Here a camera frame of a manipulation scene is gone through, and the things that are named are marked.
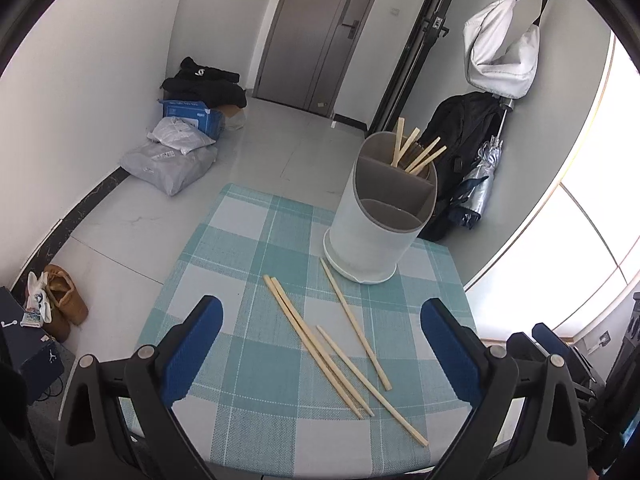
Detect white utensil holder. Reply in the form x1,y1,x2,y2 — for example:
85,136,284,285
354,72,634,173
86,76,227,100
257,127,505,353
322,131,438,285

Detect black door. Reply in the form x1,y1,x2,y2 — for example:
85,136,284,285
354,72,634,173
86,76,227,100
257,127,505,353
372,0,458,136

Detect grey door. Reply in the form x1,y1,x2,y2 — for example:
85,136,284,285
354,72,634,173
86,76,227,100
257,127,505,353
252,0,393,116

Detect silver folded umbrella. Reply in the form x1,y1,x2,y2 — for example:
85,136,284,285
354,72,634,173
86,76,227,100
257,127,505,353
447,97,516,228

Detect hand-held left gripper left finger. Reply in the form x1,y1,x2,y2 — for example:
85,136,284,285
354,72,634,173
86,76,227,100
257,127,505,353
52,295,224,480

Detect dark blue box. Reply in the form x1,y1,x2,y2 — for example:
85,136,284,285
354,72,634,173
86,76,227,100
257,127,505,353
0,286,66,406

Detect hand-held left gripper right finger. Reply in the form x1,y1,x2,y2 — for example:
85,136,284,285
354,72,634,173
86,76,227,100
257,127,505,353
420,298,591,480

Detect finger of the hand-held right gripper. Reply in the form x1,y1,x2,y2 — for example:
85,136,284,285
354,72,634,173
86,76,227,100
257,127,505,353
506,331,548,363
531,322,598,401

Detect white sock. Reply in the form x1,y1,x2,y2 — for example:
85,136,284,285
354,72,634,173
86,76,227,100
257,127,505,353
26,271,53,328

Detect black backpack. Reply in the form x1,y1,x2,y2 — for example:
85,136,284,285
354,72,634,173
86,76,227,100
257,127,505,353
417,92,503,241

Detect blue cardboard box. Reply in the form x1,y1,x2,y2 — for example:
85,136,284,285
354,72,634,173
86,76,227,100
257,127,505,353
159,99,224,140

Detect white plastic bag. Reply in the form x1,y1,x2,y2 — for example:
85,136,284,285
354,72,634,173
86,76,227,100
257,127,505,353
146,116,217,155

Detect white hanging bag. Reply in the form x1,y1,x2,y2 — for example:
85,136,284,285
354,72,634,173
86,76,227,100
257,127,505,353
462,0,557,100

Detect wooden chopstick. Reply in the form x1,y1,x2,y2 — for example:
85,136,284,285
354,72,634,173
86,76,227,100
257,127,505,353
270,276,376,417
412,146,448,176
391,117,406,168
316,325,431,448
263,274,365,421
397,128,421,161
319,257,394,392
404,136,443,173

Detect black clothes heap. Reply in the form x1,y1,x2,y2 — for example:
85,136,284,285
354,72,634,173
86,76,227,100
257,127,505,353
161,56,247,108

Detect grey parcel bag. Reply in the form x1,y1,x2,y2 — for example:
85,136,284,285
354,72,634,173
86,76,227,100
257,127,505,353
120,140,218,197

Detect brown cardboard box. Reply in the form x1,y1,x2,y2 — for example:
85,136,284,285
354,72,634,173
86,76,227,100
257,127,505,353
220,104,247,131

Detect teal checked tablecloth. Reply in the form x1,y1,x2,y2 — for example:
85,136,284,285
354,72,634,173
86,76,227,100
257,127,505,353
120,183,478,471

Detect brown shoe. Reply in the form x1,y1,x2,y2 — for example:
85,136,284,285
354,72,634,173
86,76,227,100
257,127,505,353
42,305,72,342
44,264,90,325

